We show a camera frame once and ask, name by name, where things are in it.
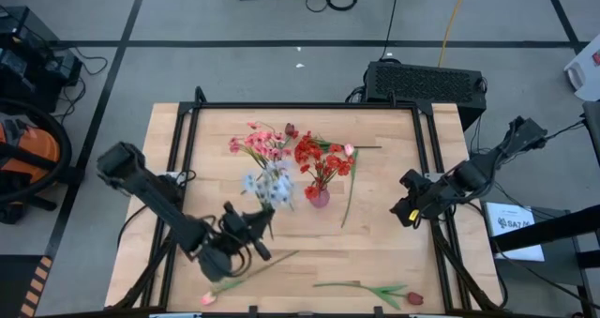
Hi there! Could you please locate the pink artificial tulip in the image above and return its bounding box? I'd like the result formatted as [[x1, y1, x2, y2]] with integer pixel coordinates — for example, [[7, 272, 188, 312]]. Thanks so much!
[[340, 143, 360, 229], [200, 250, 300, 308]]

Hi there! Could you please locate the orange shop vacuum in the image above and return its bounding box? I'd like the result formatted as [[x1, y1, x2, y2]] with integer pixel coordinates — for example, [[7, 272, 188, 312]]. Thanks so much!
[[0, 114, 62, 186]]

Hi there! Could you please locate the large black equipment box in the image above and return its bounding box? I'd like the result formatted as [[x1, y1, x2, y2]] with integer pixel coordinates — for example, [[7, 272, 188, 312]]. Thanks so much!
[[0, 6, 62, 75]]

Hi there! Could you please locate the red artificial flower bunch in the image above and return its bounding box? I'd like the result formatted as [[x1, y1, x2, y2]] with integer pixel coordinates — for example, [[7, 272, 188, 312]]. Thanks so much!
[[293, 130, 356, 202]]

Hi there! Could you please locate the black hazard-striped floor mat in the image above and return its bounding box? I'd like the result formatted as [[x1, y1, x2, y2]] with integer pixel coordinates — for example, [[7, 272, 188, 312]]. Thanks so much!
[[0, 254, 53, 318]]

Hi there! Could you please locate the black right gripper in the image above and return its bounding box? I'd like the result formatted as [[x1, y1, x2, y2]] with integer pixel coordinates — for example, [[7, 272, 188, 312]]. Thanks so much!
[[391, 170, 451, 229]]

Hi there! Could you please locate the black hanging cable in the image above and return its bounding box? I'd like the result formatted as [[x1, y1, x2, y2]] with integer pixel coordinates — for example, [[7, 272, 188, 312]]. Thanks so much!
[[379, 0, 403, 61]]

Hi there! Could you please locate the yellow hanging cable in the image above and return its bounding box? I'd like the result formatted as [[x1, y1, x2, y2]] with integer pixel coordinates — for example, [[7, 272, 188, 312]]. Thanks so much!
[[437, 0, 472, 68]]

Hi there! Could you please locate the orange vacuum cleaner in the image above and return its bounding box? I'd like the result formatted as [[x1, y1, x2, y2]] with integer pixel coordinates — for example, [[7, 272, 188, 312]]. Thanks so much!
[[0, 97, 75, 205]]

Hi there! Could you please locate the small black equipment box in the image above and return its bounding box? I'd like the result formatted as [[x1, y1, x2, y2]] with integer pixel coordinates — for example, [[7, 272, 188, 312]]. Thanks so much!
[[44, 50, 84, 88]]

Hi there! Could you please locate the pink artificial flower bunch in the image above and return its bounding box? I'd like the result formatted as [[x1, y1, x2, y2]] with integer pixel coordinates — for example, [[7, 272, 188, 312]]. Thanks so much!
[[228, 120, 296, 174]]

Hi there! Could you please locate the white artificial flower bunch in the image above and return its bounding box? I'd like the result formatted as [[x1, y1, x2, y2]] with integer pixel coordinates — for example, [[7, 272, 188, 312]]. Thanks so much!
[[241, 160, 297, 240]]

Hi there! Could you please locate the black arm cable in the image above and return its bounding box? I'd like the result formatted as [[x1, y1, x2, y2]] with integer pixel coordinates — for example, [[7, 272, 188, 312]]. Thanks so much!
[[115, 204, 163, 250]]

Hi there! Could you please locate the black perforated computer case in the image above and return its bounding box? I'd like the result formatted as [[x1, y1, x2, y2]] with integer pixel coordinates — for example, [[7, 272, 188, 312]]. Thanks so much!
[[364, 59, 488, 132]]

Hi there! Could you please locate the black metal table frame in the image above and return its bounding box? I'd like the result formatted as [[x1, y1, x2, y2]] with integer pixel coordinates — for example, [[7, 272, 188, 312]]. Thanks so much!
[[105, 85, 506, 315]]

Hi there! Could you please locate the white printed manual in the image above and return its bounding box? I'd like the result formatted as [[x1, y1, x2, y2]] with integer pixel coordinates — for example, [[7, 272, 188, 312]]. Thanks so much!
[[484, 201, 547, 263]]

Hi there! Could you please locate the purple ribbed glass vase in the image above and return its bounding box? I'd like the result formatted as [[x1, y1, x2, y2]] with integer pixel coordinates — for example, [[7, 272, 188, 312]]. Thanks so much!
[[308, 188, 332, 210]]

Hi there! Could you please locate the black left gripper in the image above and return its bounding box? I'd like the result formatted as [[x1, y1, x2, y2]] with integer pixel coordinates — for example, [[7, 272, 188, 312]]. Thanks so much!
[[216, 201, 277, 262]]

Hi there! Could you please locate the black metal cart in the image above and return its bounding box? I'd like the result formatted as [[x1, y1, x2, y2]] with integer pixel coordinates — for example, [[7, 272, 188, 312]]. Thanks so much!
[[487, 203, 600, 318]]

